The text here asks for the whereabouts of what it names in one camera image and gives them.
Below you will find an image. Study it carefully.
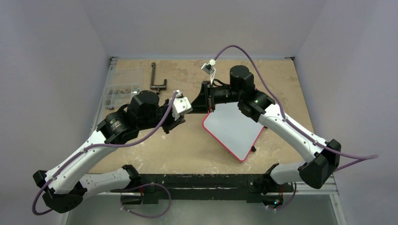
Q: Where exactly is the pink framed whiteboard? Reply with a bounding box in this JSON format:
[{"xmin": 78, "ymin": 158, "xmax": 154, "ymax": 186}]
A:
[{"xmin": 202, "ymin": 103, "xmax": 264, "ymax": 162}]

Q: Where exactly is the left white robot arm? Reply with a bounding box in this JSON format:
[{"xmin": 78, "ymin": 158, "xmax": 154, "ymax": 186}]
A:
[{"xmin": 33, "ymin": 90, "xmax": 192, "ymax": 213}]

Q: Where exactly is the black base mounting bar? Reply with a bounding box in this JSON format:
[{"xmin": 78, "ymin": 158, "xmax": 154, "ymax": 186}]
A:
[{"xmin": 114, "ymin": 174, "xmax": 294, "ymax": 206}]

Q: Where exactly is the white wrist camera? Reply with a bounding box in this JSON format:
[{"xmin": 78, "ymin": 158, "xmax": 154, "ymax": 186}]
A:
[
  {"xmin": 172, "ymin": 90, "xmax": 193, "ymax": 121},
  {"xmin": 201, "ymin": 59, "xmax": 216, "ymax": 84}
]

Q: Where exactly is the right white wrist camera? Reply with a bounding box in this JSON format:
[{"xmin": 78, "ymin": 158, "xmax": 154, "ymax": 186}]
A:
[{"xmin": 201, "ymin": 59, "xmax": 216, "ymax": 84}]

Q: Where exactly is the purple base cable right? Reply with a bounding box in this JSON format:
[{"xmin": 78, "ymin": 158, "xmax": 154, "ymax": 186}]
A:
[{"xmin": 265, "ymin": 186, "xmax": 299, "ymax": 212}]

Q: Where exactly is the dark metal bracket tool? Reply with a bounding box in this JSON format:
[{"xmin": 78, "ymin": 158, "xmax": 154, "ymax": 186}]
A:
[{"xmin": 150, "ymin": 62, "xmax": 168, "ymax": 95}]

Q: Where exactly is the clear plastic screw box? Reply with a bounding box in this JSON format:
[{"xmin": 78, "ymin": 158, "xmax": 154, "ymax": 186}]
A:
[{"xmin": 102, "ymin": 68, "xmax": 144, "ymax": 110}]

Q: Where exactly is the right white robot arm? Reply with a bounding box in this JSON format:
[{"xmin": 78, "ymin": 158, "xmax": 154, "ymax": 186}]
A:
[{"xmin": 191, "ymin": 65, "xmax": 341, "ymax": 191}]

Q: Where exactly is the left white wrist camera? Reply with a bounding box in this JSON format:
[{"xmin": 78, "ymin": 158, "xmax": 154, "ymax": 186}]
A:
[{"xmin": 172, "ymin": 90, "xmax": 193, "ymax": 121}]

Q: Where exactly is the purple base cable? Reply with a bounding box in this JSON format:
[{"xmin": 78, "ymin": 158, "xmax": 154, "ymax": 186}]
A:
[
  {"xmin": 265, "ymin": 186, "xmax": 299, "ymax": 212},
  {"xmin": 120, "ymin": 182, "xmax": 172, "ymax": 218}
]

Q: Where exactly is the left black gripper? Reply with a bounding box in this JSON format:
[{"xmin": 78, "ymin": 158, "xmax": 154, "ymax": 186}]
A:
[{"xmin": 138, "ymin": 98, "xmax": 186, "ymax": 134}]

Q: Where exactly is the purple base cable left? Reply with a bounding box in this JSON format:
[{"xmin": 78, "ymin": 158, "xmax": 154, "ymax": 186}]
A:
[{"xmin": 120, "ymin": 182, "xmax": 172, "ymax": 218}]

